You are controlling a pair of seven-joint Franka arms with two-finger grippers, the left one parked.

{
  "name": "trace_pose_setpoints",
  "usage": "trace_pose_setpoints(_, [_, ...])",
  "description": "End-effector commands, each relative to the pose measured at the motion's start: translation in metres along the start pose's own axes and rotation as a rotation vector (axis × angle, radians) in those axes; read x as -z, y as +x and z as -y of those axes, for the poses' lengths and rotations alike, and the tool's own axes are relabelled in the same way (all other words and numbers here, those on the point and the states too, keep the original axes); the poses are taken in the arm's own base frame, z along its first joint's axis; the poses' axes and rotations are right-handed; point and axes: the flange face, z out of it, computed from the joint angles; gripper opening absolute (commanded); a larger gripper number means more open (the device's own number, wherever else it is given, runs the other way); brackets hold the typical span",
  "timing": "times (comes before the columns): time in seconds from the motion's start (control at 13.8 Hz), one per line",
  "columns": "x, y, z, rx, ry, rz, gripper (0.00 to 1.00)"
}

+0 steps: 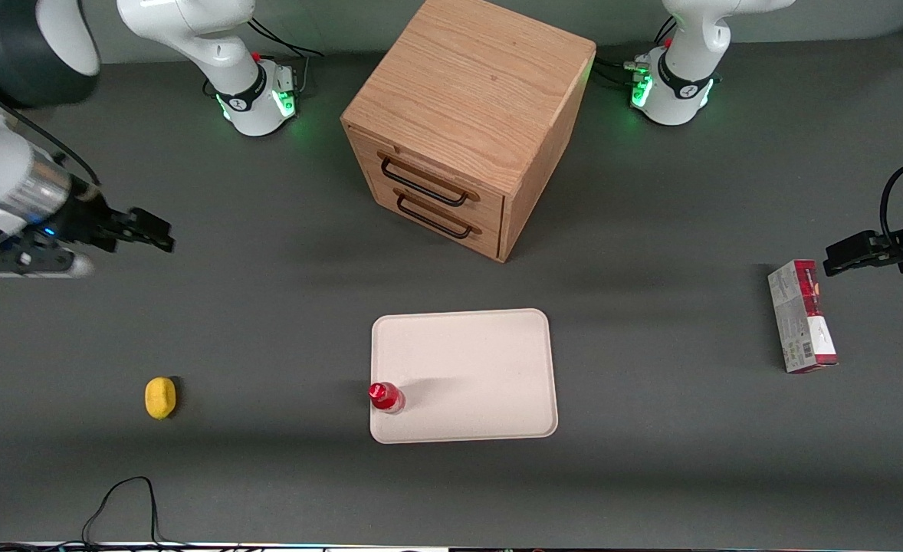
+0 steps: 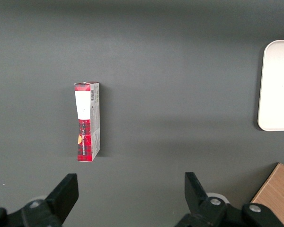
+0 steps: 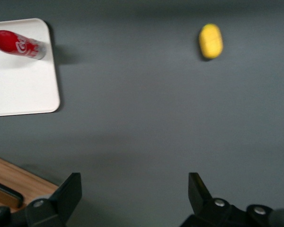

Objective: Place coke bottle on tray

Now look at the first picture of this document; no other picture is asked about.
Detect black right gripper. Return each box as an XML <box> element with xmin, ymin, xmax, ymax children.
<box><xmin>34</xmin><ymin>190</ymin><xmax>176</xmax><ymax>255</ymax></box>

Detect red coke bottle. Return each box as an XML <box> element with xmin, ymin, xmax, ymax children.
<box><xmin>368</xmin><ymin>381</ymin><xmax>406</xmax><ymax>416</ymax></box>

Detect beige rectangular tray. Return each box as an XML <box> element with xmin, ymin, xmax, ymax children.
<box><xmin>371</xmin><ymin>308</ymin><xmax>559</xmax><ymax>445</ymax></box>

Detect grey and red carton box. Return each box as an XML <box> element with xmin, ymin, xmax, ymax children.
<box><xmin>767</xmin><ymin>259</ymin><xmax>839</xmax><ymax>375</ymax></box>

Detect yellow lemon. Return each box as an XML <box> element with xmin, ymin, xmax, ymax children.
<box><xmin>145</xmin><ymin>376</ymin><xmax>179</xmax><ymax>421</ymax></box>

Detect wooden drawer front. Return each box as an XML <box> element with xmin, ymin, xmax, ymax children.
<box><xmin>369</xmin><ymin>175</ymin><xmax>503</xmax><ymax>260</ymax></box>
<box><xmin>346</xmin><ymin>125</ymin><xmax>507</xmax><ymax>225</ymax></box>

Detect wooden drawer cabinet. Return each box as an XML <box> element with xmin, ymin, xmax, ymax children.
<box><xmin>340</xmin><ymin>0</ymin><xmax>597</xmax><ymax>264</ymax></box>

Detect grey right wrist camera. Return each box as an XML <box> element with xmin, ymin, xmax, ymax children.
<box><xmin>0</xmin><ymin>247</ymin><xmax>97</xmax><ymax>279</ymax></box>

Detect black right arm wrist cable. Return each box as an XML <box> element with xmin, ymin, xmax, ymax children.
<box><xmin>0</xmin><ymin>103</ymin><xmax>103</xmax><ymax>192</ymax></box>

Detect black right arm base cables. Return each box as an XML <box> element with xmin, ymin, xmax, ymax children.
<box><xmin>246</xmin><ymin>17</ymin><xmax>324</xmax><ymax>97</ymax></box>

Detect black arm base cables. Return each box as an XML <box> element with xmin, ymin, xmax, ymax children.
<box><xmin>246</xmin><ymin>17</ymin><xmax>324</xmax><ymax>97</ymax></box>
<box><xmin>594</xmin><ymin>15</ymin><xmax>678</xmax><ymax>97</ymax></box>

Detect thin black table cable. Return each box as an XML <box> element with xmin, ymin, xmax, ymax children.
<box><xmin>0</xmin><ymin>476</ymin><xmax>192</xmax><ymax>550</ymax></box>

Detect black metal drawer handle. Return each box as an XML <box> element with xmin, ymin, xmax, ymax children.
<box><xmin>379</xmin><ymin>152</ymin><xmax>481</xmax><ymax>208</ymax></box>
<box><xmin>395</xmin><ymin>189</ymin><xmax>483</xmax><ymax>240</ymax></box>

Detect black left arm base cables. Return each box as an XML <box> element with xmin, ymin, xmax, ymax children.
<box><xmin>594</xmin><ymin>15</ymin><xmax>678</xmax><ymax>97</ymax></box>

